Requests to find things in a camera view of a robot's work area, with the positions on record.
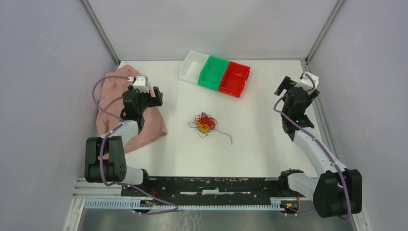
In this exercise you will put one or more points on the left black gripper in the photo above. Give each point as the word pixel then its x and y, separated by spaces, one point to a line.
pixel 154 101

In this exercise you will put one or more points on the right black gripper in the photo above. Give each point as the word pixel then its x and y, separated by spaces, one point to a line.
pixel 286 84

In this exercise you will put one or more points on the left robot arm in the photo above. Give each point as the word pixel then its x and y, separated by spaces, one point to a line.
pixel 105 160

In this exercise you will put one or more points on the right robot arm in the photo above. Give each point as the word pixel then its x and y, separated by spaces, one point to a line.
pixel 337 192

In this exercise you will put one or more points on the pink cloth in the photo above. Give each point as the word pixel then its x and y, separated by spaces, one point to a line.
pixel 118 100

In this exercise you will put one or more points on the clear plastic bin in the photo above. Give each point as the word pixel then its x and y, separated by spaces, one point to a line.
pixel 192 66

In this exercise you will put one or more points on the red plastic bin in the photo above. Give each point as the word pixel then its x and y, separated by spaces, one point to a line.
pixel 234 79

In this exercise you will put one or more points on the green plastic bin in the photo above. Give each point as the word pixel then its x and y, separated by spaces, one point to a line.
pixel 212 72

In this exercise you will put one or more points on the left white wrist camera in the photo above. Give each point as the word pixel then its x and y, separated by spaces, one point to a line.
pixel 141 84

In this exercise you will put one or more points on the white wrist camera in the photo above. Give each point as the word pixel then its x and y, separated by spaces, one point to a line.
pixel 308 82
pixel 141 84

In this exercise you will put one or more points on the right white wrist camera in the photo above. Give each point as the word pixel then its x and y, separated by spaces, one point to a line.
pixel 308 82

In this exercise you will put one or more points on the white slotted cable duct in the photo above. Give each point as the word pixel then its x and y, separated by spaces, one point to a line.
pixel 138 204

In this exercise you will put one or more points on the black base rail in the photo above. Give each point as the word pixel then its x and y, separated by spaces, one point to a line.
pixel 219 191

